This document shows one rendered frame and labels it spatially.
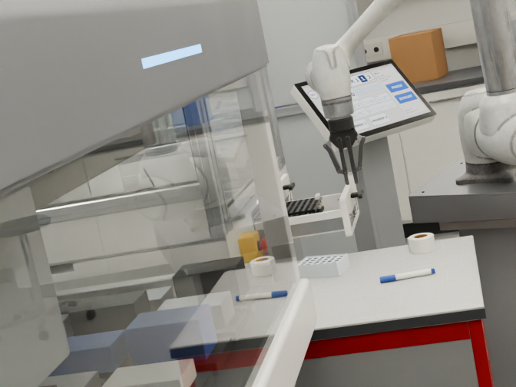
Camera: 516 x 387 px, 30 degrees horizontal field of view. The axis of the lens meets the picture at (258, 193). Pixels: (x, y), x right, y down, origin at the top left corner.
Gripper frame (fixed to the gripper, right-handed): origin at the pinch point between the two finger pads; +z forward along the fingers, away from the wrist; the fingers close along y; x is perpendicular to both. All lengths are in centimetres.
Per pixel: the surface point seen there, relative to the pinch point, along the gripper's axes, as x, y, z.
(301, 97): -78, 22, -21
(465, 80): -284, -41, 4
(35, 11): 196, 3, -57
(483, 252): -12.4, -34.2, 29.9
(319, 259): 28.3, 9.4, 13.7
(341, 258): 30.9, 3.0, 13.7
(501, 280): -11, -38, 39
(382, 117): -88, -6, -7
